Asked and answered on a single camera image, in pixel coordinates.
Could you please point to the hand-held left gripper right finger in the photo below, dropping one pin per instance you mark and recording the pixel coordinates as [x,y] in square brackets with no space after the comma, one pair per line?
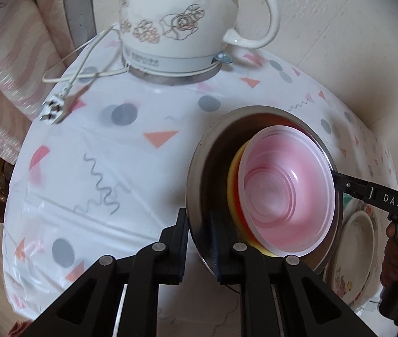
[216,252]

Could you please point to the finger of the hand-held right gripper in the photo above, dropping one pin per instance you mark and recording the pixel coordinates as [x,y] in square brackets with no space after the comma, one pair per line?
[351,185]

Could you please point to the grey metal post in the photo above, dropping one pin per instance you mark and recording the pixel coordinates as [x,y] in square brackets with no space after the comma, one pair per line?
[77,3]

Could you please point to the pink striped sofa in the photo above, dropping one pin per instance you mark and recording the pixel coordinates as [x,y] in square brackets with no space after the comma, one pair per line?
[12,59]

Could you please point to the stainless steel bowl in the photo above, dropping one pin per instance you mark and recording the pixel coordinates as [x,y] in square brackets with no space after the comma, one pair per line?
[206,182]

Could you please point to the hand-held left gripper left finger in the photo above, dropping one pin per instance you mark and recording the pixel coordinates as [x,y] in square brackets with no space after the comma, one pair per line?
[183,249]

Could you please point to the pink and red plastic bowl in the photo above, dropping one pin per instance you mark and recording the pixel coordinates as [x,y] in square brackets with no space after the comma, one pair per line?
[286,189]

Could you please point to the yellow plastic bowl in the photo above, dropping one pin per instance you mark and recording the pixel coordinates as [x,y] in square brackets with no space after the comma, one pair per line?
[234,182]

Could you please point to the white floral plate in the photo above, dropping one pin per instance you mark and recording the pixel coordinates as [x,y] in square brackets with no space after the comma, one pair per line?
[355,252]

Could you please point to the white ceramic electric kettle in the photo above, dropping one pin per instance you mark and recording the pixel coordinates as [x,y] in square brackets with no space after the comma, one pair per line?
[184,17]

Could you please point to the steel kettle base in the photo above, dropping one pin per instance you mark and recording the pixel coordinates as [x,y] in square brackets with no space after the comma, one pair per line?
[170,79]

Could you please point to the white patterned tablecloth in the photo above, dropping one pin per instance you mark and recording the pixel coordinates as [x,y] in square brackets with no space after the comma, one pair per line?
[114,154]

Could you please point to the white bowl with red print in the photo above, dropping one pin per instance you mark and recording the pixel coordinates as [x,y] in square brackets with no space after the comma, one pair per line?
[378,238]

